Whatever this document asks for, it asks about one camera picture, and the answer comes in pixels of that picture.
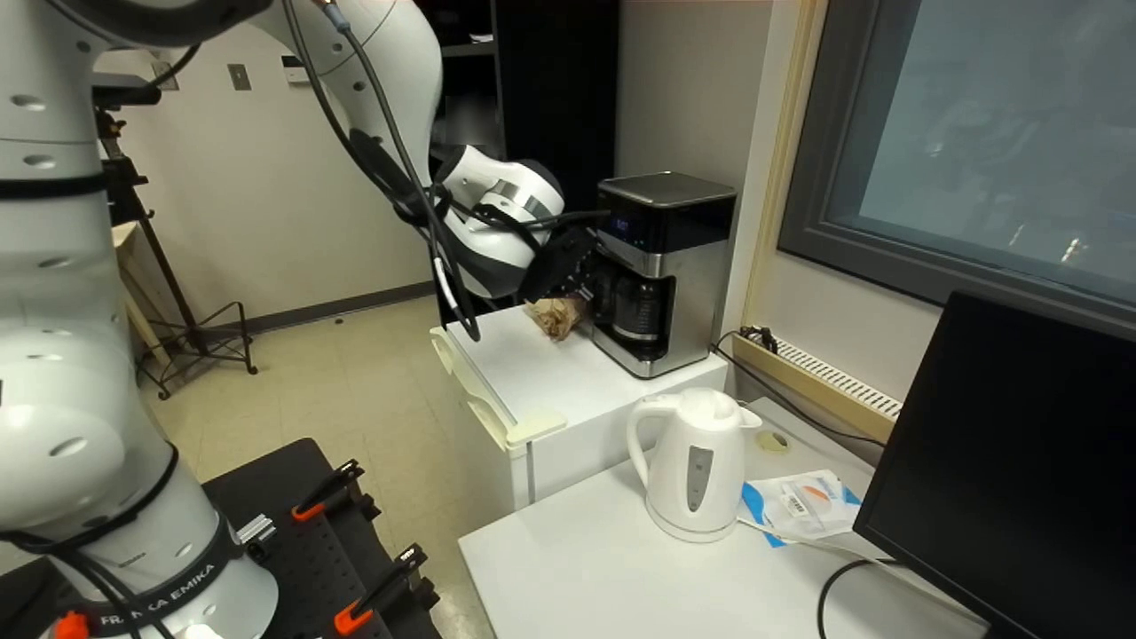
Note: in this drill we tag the brown stuffed toy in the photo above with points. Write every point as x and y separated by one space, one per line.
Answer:
556 317

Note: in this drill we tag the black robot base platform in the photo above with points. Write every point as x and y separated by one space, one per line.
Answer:
270 555

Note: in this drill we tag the white electric kettle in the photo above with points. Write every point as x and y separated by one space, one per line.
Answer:
693 473

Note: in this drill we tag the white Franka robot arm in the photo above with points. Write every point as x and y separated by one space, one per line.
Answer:
60 357

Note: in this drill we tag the black computer monitor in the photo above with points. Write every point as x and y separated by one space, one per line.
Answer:
1018 473

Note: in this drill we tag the orange and black clamp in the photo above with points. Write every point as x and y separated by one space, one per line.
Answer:
326 496
378 592

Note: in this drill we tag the grey framed window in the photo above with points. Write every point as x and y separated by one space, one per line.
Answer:
1005 117

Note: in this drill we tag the small round beige cap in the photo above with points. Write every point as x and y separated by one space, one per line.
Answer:
775 443

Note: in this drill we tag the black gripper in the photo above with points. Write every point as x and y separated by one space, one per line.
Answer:
556 272

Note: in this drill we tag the wall outlet plate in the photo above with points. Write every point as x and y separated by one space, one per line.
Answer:
240 77

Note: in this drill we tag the black and silver coffeemaker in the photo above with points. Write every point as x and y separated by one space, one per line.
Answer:
687 272

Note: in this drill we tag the white mini fridge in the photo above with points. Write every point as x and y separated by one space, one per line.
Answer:
556 369

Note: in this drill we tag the black camera tripod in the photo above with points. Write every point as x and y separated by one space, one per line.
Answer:
178 306

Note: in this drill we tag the glass coffee carafe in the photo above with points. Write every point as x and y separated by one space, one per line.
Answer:
631 298

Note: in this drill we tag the white baseboard heater grille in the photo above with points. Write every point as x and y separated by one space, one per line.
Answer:
828 390

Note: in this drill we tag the blue and white packet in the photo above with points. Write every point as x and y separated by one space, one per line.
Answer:
804 504

